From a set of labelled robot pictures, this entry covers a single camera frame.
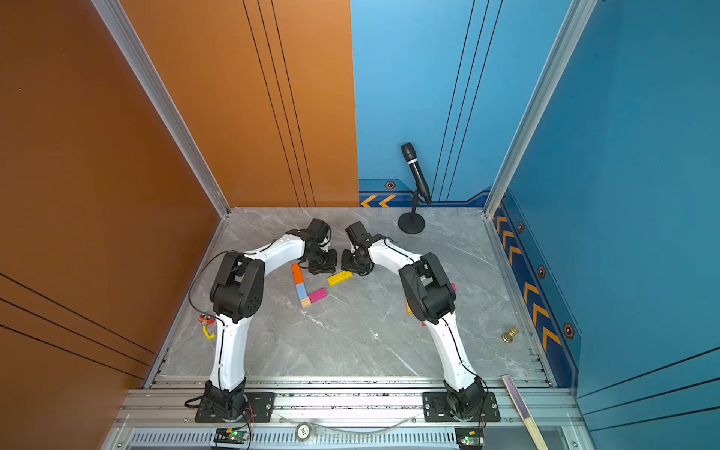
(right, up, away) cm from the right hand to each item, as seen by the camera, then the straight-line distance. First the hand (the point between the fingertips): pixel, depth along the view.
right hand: (346, 267), depth 101 cm
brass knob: (+51, -19, -17) cm, 57 cm away
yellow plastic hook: (-42, -19, -15) cm, 49 cm away
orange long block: (-17, -3, -1) cm, 17 cm away
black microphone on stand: (+27, +17, +13) cm, 34 cm away
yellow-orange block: (+18, -5, -39) cm, 43 cm away
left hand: (-2, +1, +1) cm, 3 cm away
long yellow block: (-2, -3, -3) cm, 5 cm away
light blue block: (-14, -7, -7) cm, 17 cm away
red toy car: (-43, -15, -14) cm, 48 cm away
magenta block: (-9, -9, -7) cm, 14 cm away
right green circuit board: (+34, -40, -30) cm, 61 cm away
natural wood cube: (-12, -11, -9) cm, 19 cm away
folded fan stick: (+50, -37, -30) cm, 69 cm away
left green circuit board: (-25, -39, -31) cm, 56 cm away
